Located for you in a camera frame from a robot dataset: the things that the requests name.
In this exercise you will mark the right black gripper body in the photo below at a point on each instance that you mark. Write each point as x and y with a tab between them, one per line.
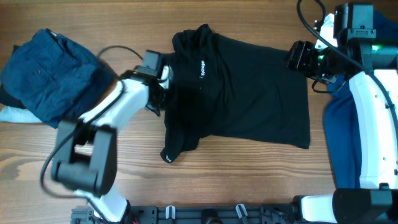
305	58

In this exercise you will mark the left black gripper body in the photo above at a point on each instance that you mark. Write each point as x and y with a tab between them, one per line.
161	101

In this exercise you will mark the black polo shirt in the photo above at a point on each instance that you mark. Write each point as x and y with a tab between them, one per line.
224	87

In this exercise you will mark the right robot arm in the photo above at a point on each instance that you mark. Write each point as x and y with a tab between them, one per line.
347	205

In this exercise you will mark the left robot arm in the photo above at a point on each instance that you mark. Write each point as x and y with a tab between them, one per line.
85	157

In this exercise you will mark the blue polo shirt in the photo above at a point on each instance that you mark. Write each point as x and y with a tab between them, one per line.
345	140

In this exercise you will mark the folded navy blue shorts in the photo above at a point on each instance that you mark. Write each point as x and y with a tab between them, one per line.
55	77

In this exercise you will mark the folded white garment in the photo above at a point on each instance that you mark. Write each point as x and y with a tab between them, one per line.
17	115

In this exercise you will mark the folded black garment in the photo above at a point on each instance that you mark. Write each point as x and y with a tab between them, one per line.
9	96

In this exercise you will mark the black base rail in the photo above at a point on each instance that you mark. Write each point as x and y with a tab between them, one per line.
240	213

